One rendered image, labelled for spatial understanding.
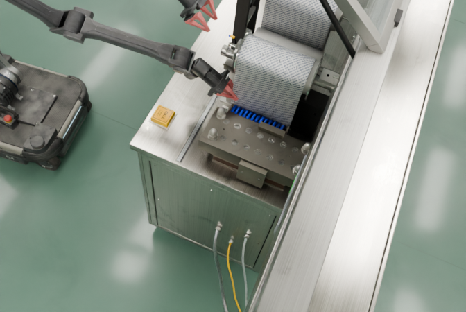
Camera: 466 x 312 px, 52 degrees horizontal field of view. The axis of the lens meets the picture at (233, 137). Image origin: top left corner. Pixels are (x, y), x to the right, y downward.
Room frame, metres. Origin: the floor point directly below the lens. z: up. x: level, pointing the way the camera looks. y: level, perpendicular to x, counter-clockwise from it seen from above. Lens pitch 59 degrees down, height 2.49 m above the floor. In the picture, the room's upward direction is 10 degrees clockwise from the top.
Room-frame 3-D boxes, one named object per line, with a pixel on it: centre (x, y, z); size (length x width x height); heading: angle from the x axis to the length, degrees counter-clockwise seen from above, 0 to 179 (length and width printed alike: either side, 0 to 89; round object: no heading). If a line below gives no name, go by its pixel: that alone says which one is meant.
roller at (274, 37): (1.18, -0.14, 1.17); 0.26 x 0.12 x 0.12; 75
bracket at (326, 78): (1.02, -0.27, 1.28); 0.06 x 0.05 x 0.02; 75
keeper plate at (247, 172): (0.78, -0.09, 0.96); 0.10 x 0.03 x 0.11; 75
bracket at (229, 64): (1.14, 0.05, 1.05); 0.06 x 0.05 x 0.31; 75
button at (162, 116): (1.00, 0.28, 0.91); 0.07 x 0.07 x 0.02; 75
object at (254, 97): (1.00, -0.08, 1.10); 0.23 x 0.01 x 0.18; 75
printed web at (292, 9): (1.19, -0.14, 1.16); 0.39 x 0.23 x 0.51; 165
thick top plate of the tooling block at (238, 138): (0.88, -0.10, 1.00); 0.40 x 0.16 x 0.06; 75
